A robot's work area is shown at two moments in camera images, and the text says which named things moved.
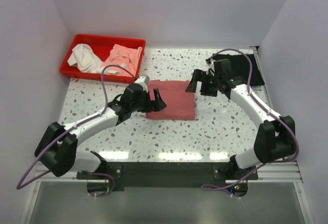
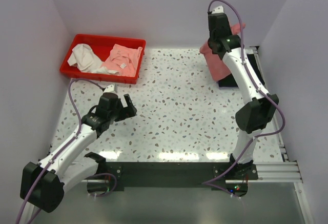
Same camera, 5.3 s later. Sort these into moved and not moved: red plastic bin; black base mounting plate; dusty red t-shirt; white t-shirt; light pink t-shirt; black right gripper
Moved: black right gripper; dusty red t-shirt
Not moved: white t-shirt; black base mounting plate; red plastic bin; light pink t-shirt
